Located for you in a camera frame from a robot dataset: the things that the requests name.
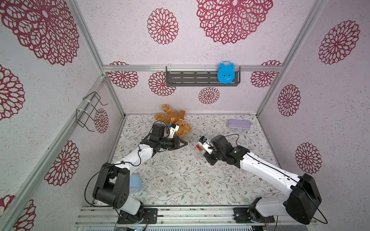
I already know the blue alarm clock toy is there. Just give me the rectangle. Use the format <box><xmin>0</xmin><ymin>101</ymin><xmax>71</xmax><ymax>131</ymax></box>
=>
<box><xmin>217</xmin><ymin>61</ymin><xmax>235</xmax><ymax>84</ymax></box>

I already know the brown teddy bear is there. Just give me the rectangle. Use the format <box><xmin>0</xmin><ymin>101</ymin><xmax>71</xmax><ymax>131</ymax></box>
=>
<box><xmin>154</xmin><ymin>105</ymin><xmax>192</xmax><ymax>137</ymax></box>

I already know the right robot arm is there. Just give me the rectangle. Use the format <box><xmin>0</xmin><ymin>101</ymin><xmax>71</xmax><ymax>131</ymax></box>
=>
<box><xmin>198</xmin><ymin>135</ymin><xmax>322</xmax><ymax>225</ymax></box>

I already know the grey wall shelf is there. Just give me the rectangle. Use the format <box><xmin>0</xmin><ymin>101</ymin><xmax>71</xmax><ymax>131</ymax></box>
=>
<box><xmin>165</xmin><ymin>66</ymin><xmax>241</xmax><ymax>87</ymax></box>

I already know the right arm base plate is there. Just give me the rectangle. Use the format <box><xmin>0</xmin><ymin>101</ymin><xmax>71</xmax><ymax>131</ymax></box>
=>
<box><xmin>233</xmin><ymin>207</ymin><xmax>275</xmax><ymax>224</ymax></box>

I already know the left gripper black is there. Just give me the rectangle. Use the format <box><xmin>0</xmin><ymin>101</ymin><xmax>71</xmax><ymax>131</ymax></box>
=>
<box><xmin>159</xmin><ymin>136</ymin><xmax>188</xmax><ymax>151</ymax></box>

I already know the aluminium front rail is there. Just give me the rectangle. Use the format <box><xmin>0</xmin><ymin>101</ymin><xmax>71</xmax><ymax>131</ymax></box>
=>
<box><xmin>72</xmin><ymin>206</ymin><xmax>319</xmax><ymax>231</ymax></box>

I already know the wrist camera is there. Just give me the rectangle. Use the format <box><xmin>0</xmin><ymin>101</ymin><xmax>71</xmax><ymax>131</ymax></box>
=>
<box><xmin>168</xmin><ymin>124</ymin><xmax>180</xmax><ymax>139</ymax></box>
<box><xmin>198</xmin><ymin>136</ymin><xmax>214</xmax><ymax>155</ymax></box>

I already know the black wire wall rack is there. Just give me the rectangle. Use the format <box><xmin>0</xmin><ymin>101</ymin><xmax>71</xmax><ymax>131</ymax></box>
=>
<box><xmin>75</xmin><ymin>91</ymin><xmax>108</xmax><ymax>132</ymax></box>

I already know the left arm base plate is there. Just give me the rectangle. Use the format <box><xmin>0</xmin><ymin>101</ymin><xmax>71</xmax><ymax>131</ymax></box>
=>
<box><xmin>118</xmin><ymin>208</ymin><xmax>158</xmax><ymax>224</ymax></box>

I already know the light blue cup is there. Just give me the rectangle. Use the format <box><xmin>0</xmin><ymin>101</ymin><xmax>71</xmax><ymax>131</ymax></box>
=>
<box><xmin>129</xmin><ymin>173</ymin><xmax>142</xmax><ymax>193</ymax></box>

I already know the purple rectangular case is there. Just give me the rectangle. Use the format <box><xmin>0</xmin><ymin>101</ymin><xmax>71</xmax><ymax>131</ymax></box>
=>
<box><xmin>227</xmin><ymin>119</ymin><xmax>251</xmax><ymax>130</ymax></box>

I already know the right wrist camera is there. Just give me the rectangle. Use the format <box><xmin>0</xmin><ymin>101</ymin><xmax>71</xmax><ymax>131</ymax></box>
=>
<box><xmin>198</xmin><ymin>136</ymin><xmax>214</xmax><ymax>155</ymax></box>

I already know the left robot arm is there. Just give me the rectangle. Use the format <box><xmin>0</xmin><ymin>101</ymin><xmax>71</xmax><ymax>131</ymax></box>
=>
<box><xmin>92</xmin><ymin>121</ymin><xmax>188</xmax><ymax>223</ymax></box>

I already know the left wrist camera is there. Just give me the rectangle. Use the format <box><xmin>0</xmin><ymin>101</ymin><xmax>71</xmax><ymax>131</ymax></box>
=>
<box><xmin>168</xmin><ymin>124</ymin><xmax>180</xmax><ymax>139</ymax></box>

